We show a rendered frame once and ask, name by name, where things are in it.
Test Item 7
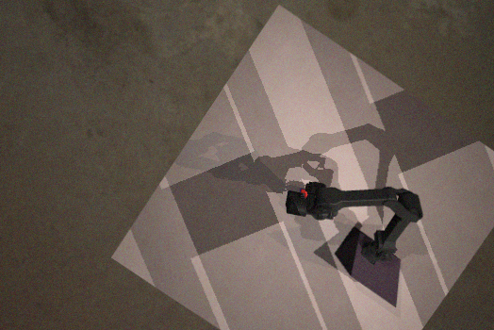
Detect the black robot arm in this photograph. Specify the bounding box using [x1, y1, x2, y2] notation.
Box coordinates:
[287, 182, 423, 265]

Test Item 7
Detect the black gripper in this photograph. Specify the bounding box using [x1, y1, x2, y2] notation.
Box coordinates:
[286, 190, 338, 217]

